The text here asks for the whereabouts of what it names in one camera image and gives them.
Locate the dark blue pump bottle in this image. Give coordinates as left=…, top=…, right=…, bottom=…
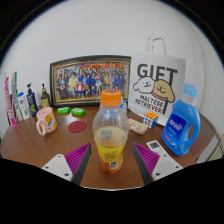
left=25, top=82, right=39, bottom=118

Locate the white shampoo bottle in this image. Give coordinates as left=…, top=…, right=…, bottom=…
left=17, top=91, right=32, bottom=121

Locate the white radiator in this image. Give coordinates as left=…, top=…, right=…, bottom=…
left=206, top=133, right=224, bottom=163

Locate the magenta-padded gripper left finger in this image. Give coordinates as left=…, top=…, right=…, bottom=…
left=40, top=142, right=92, bottom=186

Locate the white remote control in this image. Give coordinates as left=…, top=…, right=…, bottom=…
left=146, top=139, right=173, bottom=158

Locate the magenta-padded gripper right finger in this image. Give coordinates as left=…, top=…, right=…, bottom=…
left=131, top=142, right=184, bottom=186

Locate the white printed paper bag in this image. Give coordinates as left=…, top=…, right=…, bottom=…
left=127, top=35, right=187, bottom=127

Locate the pink patterned mug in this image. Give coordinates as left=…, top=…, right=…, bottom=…
left=35, top=106, right=58, bottom=137

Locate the patterned candy packet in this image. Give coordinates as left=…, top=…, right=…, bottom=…
left=127, top=117, right=149, bottom=136

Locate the flat round red coaster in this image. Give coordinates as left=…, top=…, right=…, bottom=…
left=67, top=120, right=87, bottom=134

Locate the blue detergent bottle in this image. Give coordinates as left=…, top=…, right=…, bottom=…
left=161, top=83, right=202, bottom=157

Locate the orange-capped clear drink bottle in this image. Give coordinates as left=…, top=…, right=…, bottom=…
left=91, top=89, right=130, bottom=174

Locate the colourful puzzle cube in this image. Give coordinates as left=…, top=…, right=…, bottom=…
left=142, top=111, right=160, bottom=130

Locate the amber pump bottle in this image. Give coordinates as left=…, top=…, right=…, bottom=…
left=40, top=83, right=52, bottom=109

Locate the framed group picture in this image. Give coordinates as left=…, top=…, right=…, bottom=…
left=49, top=54, right=132, bottom=108

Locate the white printed tube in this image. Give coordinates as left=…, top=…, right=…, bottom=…
left=9, top=71, right=24, bottom=123

